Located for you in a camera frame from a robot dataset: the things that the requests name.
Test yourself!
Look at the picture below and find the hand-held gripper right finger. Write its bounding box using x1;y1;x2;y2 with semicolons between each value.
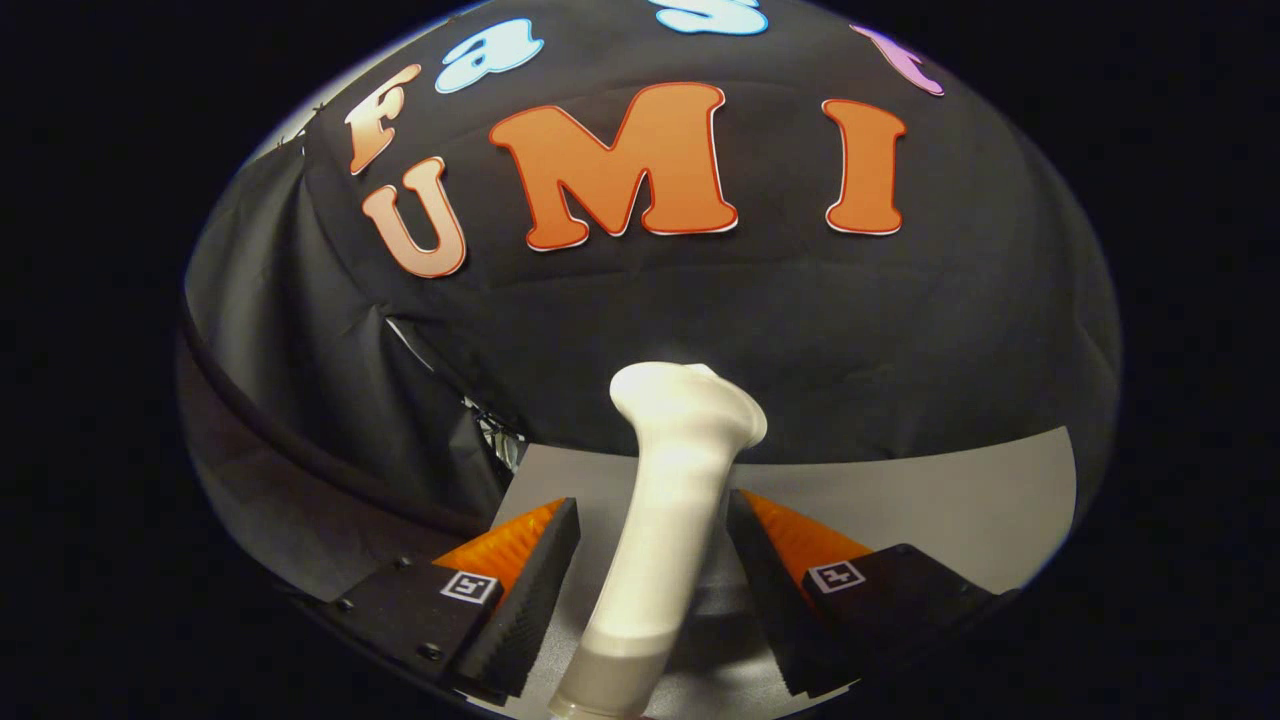
727;490;1011;698

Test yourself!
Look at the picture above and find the white garment steamer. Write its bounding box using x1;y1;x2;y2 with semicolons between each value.
548;362;769;720

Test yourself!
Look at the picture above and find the grey drawer cabinet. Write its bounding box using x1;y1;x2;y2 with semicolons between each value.
500;427;1079;720

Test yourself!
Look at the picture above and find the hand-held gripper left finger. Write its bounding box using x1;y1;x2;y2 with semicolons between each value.
325;497;581;706

